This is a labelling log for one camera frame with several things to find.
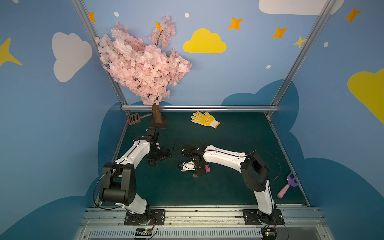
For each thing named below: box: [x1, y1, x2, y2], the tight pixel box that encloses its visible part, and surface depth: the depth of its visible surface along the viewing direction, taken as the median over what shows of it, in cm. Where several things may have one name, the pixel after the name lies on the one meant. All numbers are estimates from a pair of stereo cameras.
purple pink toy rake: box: [276, 171, 301, 199], surface depth 87 cm
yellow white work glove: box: [191, 111, 221, 129], surface depth 121 cm
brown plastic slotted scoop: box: [128, 113, 152, 125], surface depth 118 cm
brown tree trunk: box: [152, 103, 163, 124], surface depth 112 cm
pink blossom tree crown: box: [94, 15, 192, 106], surface depth 76 cm
